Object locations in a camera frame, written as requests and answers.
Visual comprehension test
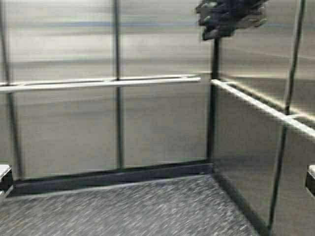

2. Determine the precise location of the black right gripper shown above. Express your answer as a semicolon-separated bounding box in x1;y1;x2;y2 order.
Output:
195;0;267;41

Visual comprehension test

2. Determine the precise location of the silver robot base right corner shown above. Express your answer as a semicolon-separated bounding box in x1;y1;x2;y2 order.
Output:
305;165;315;196

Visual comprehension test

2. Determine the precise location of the silver robot base left corner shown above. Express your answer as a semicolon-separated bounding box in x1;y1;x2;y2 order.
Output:
0;164;13;199

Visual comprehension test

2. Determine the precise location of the steel side elevator handrail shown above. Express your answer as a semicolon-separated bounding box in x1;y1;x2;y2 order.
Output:
211;80;315;140

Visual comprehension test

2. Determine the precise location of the steel rear elevator handrail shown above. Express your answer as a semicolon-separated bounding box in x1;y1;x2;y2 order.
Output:
0;75;201;94

